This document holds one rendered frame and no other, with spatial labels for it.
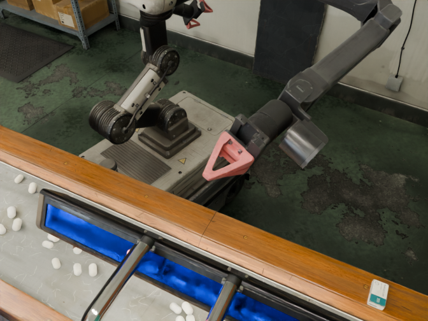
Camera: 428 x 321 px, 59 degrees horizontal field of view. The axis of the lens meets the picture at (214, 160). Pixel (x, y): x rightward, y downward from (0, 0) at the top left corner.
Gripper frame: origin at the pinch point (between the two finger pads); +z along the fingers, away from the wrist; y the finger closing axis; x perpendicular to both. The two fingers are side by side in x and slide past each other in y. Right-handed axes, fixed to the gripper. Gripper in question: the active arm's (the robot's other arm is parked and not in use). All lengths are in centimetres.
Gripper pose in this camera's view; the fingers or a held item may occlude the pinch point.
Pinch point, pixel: (209, 174)
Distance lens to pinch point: 58.2
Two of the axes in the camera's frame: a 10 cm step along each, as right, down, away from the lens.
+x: -7.2, -6.7, 1.8
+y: -2.6, 5.0, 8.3
